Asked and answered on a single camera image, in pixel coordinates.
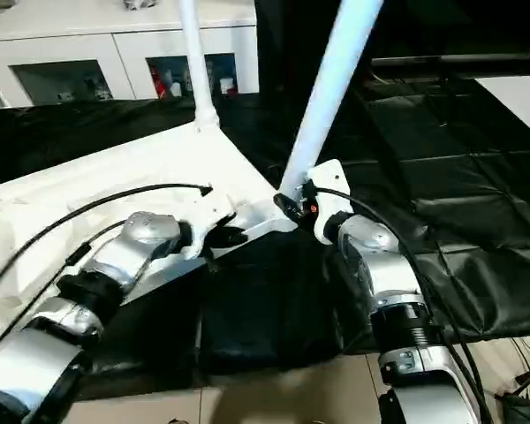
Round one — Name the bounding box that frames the white plastic table top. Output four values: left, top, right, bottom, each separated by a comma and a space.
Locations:
0, 119, 303, 356

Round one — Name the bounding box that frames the white flat board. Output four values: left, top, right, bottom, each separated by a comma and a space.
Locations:
475, 75, 530, 144

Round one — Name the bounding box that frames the black plastic mat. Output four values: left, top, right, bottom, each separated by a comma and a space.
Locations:
0, 75, 530, 390

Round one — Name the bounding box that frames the white glass-door cabinet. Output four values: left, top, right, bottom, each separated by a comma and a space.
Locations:
0, 0, 260, 109

